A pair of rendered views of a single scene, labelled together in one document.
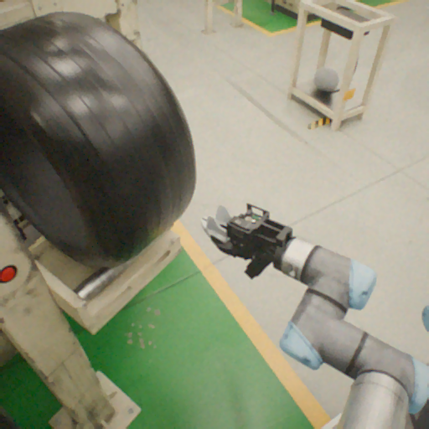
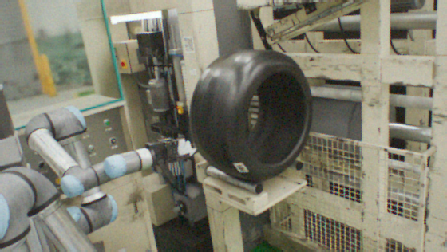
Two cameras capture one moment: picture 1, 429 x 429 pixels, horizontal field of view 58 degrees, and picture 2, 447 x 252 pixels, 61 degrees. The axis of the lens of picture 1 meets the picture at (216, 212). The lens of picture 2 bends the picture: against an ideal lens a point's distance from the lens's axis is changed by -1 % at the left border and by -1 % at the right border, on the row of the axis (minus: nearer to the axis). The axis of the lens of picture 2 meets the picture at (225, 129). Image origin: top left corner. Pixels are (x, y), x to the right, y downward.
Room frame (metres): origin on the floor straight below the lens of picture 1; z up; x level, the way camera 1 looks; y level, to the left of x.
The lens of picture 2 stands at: (1.02, -1.33, 1.68)
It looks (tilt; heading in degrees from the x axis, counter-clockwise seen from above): 18 degrees down; 103
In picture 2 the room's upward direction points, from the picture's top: 7 degrees counter-clockwise
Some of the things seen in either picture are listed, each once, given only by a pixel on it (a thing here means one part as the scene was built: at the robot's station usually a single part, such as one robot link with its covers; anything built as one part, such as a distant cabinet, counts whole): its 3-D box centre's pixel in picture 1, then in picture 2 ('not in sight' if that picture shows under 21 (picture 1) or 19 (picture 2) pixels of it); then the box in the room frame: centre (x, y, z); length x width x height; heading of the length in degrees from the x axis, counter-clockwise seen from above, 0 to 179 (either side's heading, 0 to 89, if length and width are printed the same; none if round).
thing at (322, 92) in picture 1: (334, 63); not in sight; (2.97, -0.93, 0.40); 0.60 x 0.35 x 0.80; 32
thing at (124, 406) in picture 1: (95, 414); not in sight; (0.53, 0.50, 0.02); 0.27 x 0.27 x 0.04; 53
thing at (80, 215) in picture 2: not in sight; (70, 226); (0.05, -0.13, 0.88); 0.13 x 0.12 x 0.14; 55
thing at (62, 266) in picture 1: (99, 256); (255, 187); (0.75, 0.36, 0.80); 0.37 x 0.36 x 0.02; 53
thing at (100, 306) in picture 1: (128, 271); (233, 190); (0.66, 0.25, 0.84); 0.36 x 0.09 x 0.06; 143
